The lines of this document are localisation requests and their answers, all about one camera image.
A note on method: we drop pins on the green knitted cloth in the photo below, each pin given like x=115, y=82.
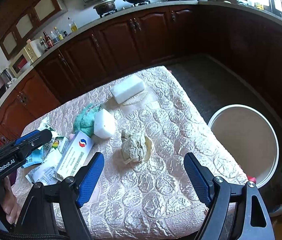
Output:
x=85, y=119

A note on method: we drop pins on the silver cooking pot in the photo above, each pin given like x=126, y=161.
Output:
x=105, y=7

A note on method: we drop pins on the dark wood kitchen cabinets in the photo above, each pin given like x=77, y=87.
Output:
x=245, y=40

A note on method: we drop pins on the white rounded foam block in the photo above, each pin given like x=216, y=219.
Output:
x=104, y=124

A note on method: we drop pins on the quilted beige table cover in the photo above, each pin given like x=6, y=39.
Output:
x=144, y=191

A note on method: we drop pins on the rainbow logo medicine box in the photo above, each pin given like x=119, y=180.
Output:
x=61, y=144

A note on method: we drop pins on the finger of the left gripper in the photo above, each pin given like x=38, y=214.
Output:
x=34, y=139

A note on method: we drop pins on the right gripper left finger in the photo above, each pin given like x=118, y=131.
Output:
x=87, y=177

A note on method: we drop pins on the cooking oil bottle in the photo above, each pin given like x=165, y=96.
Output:
x=72, y=25

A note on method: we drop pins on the white microwave oven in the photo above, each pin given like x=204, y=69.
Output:
x=27, y=56

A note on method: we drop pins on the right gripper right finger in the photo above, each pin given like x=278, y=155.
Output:
x=201, y=179

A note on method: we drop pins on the white box with logo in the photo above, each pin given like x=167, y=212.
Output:
x=75, y=156

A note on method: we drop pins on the crumpled beige paper ball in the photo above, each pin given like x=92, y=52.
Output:
x=136, y=147

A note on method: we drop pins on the white nutrition label bag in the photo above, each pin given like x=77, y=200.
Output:
x=44, y=173

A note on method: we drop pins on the blue snack pouch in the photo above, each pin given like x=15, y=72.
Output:
x=36, y=157

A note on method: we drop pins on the white round trash bin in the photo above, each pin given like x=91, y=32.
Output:
x=250, y=138

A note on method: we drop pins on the white green milk carton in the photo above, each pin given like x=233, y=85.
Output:
x=45, y=125

